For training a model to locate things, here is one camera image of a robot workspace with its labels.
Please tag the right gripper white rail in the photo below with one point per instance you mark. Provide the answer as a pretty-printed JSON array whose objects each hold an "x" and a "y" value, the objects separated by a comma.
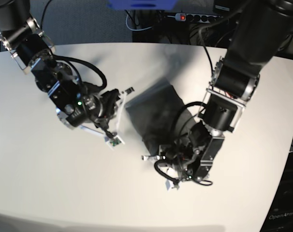
[{"x": 104, "y": 113}]

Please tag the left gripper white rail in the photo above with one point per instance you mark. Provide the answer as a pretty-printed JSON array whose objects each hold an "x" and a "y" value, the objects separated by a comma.
[{"x": 163, "y": 166}]

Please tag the grey T-shirt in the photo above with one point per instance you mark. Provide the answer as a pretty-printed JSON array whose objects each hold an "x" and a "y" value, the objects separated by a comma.
[{"x": 158, "y": 114}]

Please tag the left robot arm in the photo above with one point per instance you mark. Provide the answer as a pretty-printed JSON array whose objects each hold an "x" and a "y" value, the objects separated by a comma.
[{"x": 196, "y": 134}]

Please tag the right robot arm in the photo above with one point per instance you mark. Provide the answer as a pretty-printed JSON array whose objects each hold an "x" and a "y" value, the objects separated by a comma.
[{"x": 76, "y": 87}]

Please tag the blue plastic box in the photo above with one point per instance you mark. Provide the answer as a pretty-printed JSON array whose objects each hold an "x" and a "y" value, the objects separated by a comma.
[{"x": 142, "y": 4}]

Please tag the white power strip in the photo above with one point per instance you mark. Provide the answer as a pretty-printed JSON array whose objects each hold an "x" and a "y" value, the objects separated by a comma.
[{"x": 196, "y": 18}]

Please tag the black OpenArm base box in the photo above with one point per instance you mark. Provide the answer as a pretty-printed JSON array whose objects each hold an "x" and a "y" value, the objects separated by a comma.
[{"x": 280, "y": 215}]

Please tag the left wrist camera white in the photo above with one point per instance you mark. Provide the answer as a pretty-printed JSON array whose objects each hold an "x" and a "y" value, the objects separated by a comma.
[{"x": 170, "y": 185}]

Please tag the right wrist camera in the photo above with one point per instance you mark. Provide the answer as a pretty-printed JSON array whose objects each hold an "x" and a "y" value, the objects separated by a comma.
[{"x": 113, "y": 142}]

